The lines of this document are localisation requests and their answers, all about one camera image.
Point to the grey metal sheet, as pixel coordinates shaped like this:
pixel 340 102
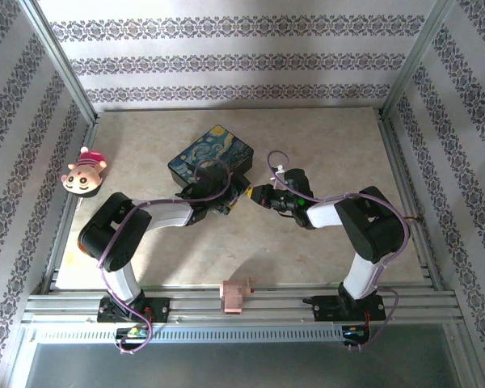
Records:
pixel 242 368

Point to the aluminium frame post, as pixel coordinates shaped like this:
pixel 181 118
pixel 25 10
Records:
pixel 57 52
pixel 419 52

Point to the pink plush doll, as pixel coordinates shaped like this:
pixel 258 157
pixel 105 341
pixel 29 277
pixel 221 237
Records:
pixel 81 178

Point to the aluminium table edge rail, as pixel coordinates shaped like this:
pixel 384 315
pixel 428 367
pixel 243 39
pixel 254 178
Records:
pixel 396 161
pixel 89 137

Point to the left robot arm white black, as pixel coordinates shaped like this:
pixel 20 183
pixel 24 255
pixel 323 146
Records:
pixel 165 214

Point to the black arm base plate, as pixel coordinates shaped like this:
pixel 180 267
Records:
pixel 161 309
pixel 319 308

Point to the thin aluminium frame bar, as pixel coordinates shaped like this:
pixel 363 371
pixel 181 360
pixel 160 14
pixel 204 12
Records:
pixel 226 109

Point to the starry night print box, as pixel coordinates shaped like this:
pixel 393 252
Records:
pixel 214 145

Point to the wide aluminium extrusion rail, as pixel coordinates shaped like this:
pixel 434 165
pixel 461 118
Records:
pixel 266 307

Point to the pink plastic block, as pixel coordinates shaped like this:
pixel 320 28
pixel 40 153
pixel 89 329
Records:
pixel 231 297

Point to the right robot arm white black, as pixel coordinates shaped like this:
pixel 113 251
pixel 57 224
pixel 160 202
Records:
pixel 327 214

